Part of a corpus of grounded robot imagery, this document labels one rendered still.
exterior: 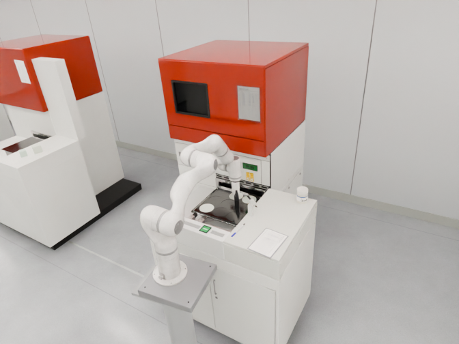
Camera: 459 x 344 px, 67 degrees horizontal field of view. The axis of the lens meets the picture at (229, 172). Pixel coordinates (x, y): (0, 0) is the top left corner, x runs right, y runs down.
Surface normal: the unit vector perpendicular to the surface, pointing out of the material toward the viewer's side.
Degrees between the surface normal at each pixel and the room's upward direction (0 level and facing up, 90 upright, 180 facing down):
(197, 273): 3
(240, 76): 90
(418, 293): 0
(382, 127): 90
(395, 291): 0
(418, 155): 90
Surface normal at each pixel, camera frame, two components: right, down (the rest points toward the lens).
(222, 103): -0.51, 0.45
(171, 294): -0.02, -0.86
